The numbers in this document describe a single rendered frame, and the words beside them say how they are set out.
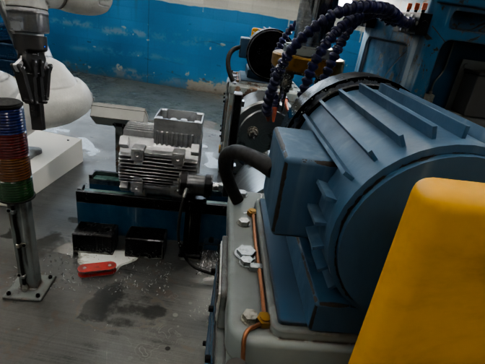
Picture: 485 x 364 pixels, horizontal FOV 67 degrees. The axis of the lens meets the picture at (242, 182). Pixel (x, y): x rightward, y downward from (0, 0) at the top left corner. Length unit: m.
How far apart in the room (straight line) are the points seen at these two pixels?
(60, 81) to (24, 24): 0.36
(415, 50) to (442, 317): 0.69
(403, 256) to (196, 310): 0.69
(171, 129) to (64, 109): 0.51
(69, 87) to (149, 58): 5.62
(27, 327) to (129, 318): 0.19
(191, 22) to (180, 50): 0.49
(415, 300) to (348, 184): 0.10
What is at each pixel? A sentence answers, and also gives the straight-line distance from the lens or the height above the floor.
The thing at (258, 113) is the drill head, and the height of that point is 1.12.
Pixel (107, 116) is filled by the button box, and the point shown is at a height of 1.05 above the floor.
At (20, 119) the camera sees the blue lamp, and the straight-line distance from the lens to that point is 0.76.
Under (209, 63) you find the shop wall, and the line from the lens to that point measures 6.70.
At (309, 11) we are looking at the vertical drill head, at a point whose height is 1.43.
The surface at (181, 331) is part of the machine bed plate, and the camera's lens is 0.83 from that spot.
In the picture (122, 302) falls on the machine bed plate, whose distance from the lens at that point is 0.89.
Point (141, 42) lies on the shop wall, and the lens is 7.01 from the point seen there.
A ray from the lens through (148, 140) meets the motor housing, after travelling 0.98.
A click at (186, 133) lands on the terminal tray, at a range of 0.95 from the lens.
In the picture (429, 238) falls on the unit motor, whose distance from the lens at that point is 0.21.
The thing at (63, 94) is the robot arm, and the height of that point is 1.09.
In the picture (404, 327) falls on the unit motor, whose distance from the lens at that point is 0.24.
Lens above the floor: 1.42
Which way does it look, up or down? 25 degrees down
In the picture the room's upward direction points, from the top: 8 degrees clockwise
